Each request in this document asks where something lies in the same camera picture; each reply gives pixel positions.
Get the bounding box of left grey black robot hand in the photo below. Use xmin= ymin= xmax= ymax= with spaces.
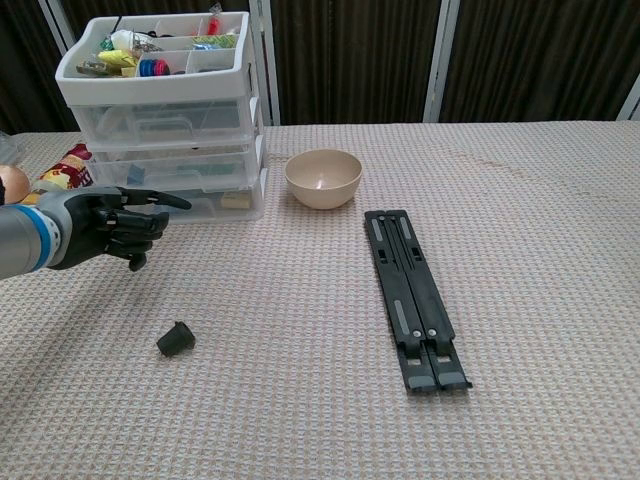
xmin=37 ymin=185 xmax=193 ymax=273

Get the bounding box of clear plastic drawer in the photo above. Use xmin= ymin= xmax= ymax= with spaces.
xmin=72 ymin=95 xmax=261 ymax=146
xmin=85 ymin=135 xmax=266 ymax=194
xmin=164 ymin=169 xmax=269 ymax=224

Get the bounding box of black rubber cap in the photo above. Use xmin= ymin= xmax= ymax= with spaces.
xmin=155 ymin=321 xmax=196 ymax=358

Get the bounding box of yellow small box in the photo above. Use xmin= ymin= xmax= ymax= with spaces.
xmin=219 ymin=191 xmax=252 ymax=211

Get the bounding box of yellow capped sauce bottle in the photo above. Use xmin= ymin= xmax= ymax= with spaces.
xmin=24 ymin=143 xmax=95 ymax=206

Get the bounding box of beige onion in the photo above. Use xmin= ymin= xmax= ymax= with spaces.
xmin=0 ymin=164 xmax=31 ymax=206

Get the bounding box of clear empty plastic bottle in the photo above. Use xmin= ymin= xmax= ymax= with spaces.
xmin=0 ymin=132 xmax=24 ymax=166

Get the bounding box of green yellow packet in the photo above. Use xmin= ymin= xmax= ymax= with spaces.
xmin=193 ymin=33 xmax=239 ymax=50

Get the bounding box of beige bowl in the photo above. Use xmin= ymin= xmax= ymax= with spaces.
xmin=284 ymin=149 xmax=363 ymax=211

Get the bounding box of beige woven tablecloth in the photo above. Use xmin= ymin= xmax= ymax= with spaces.
xmin=0 ymin=119 xmax=640 ymax=480

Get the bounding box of black white folding screen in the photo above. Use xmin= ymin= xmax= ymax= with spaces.
xmin=0 ymin=0 xmax=640 ymax=135

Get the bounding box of black folding laptop stand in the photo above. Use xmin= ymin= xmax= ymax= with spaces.
xmin=363 ymin=209 xmax=474 ymax=396

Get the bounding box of white plastic drawer organizer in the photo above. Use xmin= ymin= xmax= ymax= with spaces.
xmin=53 ymin=10 xmax=269 ymax=224

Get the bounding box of blue red ring stack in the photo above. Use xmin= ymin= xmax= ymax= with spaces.
xmin=136 ymin=57 xmax=169 ymax=78

